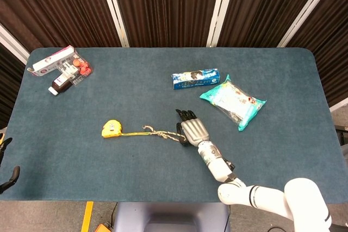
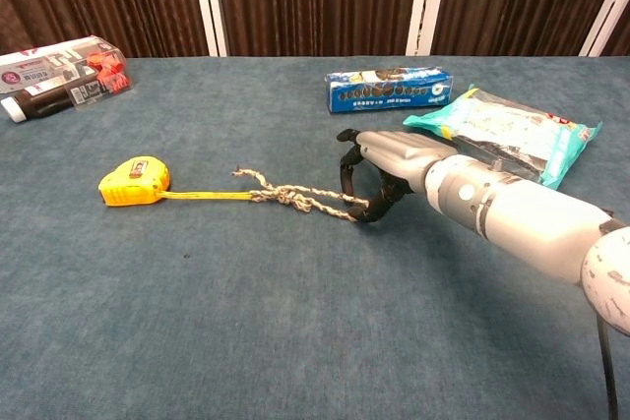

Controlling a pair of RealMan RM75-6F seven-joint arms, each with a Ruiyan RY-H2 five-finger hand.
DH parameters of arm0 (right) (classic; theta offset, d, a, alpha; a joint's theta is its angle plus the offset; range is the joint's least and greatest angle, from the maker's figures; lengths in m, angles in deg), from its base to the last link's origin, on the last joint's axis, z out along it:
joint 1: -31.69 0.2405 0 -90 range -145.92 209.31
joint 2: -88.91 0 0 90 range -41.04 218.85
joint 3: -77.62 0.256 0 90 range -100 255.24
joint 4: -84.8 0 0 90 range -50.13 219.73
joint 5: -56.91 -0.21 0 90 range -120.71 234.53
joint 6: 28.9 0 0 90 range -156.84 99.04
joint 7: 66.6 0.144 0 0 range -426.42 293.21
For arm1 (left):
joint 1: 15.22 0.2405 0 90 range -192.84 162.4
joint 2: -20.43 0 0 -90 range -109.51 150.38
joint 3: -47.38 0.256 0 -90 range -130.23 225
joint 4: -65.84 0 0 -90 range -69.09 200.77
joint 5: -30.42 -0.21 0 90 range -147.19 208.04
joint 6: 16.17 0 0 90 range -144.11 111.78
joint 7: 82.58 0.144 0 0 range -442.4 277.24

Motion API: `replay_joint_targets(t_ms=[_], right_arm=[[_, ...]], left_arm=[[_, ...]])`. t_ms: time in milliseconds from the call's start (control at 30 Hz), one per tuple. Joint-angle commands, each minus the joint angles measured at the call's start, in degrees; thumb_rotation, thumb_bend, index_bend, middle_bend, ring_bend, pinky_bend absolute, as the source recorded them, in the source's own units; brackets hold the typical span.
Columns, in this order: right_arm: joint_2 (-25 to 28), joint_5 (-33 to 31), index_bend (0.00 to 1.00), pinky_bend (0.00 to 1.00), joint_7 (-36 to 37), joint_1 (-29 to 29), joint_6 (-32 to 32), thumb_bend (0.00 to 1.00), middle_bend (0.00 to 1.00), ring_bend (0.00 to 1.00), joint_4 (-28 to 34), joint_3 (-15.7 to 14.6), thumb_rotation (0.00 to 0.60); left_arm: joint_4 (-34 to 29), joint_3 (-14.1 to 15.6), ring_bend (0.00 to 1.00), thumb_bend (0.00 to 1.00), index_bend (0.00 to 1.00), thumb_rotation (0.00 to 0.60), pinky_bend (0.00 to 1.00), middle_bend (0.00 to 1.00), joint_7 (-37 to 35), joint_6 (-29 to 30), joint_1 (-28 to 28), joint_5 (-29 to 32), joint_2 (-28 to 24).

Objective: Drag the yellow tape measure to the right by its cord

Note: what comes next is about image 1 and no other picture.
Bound black and white left hand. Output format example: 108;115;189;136
0;137;21;195

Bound black and silver right hand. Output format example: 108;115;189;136
175;109;210;147

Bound yellow tape measure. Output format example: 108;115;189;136
101;119;157;138

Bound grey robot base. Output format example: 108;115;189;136
114;202;231;232

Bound teal snack bag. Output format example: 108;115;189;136
199;74;267;132

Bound blue cookie package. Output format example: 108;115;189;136
171;68;221;90

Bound blue felt table cover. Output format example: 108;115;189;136
5;47;342;203

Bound brown medicine bottle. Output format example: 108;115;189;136
48;73;74;96

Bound white and pink carton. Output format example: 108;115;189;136
26;45;78;77

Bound clear blister pack orange pieces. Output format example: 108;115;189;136
55;54;94;86

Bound black stand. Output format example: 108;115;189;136
334;124;348;146

